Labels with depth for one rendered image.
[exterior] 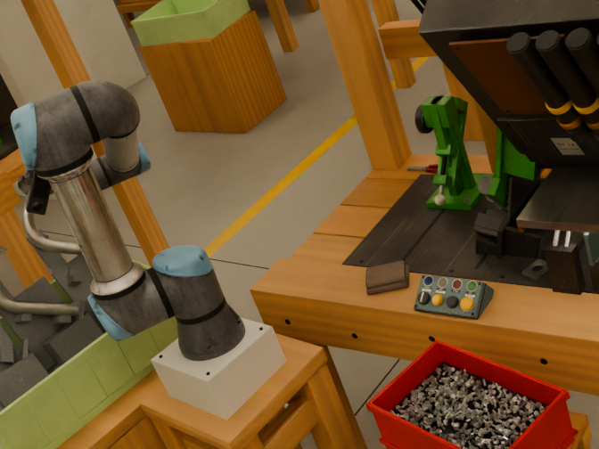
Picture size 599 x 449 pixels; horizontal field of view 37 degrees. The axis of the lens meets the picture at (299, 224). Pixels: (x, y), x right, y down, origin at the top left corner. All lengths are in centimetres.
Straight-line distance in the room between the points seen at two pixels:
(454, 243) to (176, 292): 68
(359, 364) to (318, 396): 127
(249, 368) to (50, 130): 67
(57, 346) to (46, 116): 83
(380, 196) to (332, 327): 49
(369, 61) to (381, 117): 16
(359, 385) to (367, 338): 116
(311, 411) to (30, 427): 65
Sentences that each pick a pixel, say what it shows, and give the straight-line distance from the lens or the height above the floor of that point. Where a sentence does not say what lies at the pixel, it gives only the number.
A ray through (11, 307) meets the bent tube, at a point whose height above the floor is 105.
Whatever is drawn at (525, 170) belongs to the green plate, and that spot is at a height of 112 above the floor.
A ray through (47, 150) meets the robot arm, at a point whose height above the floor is 153.
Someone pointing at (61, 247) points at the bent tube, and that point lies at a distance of 245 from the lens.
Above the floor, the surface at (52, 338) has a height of 92.
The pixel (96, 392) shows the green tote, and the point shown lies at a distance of 228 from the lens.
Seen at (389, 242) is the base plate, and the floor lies 90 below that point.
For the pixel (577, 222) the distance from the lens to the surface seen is 172.
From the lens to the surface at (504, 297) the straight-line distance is 196.
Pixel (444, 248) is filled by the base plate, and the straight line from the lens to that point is 216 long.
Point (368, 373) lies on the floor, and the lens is 331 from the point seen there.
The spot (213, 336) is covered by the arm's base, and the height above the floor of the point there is 101.
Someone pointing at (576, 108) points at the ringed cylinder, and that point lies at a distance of 158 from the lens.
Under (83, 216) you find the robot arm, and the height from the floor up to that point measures 137.
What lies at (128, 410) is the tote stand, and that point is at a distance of 226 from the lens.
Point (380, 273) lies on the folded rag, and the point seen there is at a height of 93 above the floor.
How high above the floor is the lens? 206
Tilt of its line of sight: 28 degrees down
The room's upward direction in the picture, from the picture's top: 21 degrees counter-clockwise
